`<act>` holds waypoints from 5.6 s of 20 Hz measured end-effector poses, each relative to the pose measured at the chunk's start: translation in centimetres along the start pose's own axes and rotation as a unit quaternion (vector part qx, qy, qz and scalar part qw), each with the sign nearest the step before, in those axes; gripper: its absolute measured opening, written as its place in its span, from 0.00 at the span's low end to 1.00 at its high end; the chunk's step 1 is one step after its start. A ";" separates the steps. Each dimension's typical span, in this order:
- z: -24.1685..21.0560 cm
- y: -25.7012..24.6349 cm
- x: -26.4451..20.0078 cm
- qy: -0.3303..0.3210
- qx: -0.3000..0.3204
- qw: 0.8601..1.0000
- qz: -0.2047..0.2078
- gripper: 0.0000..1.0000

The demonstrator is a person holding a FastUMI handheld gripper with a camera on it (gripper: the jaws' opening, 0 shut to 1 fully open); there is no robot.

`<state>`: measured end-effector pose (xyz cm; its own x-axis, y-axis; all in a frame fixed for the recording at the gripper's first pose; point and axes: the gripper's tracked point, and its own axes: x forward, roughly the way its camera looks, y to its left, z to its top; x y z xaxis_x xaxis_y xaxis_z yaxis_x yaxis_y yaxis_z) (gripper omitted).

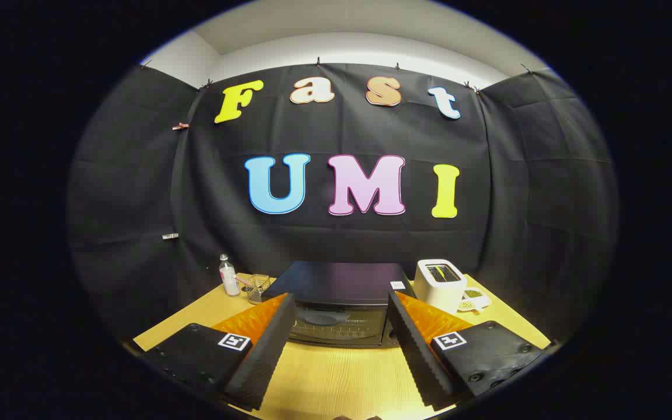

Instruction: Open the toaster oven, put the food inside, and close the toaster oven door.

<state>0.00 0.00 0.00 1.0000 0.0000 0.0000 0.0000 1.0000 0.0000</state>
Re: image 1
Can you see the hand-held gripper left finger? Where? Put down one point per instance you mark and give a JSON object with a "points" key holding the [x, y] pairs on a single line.
{"points": [[266, 350]]}

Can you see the black toaster oven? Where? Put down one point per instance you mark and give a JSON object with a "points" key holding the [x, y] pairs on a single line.
{"points": [[336, 286]]}

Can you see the white slot toaster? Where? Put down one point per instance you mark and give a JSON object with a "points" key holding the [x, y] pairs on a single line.
{"points": [[438, 286]]}

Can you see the white divided dish with grains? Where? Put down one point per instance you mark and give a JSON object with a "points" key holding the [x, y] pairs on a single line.
{"points": [[476, 300]]}

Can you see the black backdrop cloth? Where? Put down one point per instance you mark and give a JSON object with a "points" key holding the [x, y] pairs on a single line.
{"points": [[342, 233]]}

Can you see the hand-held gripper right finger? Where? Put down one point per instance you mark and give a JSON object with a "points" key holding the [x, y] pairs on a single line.
{"points": [[417, 350]]}

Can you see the small clear plastic bottle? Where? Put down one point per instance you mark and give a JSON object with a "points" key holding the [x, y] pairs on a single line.
{"points": [[229, 279]]}

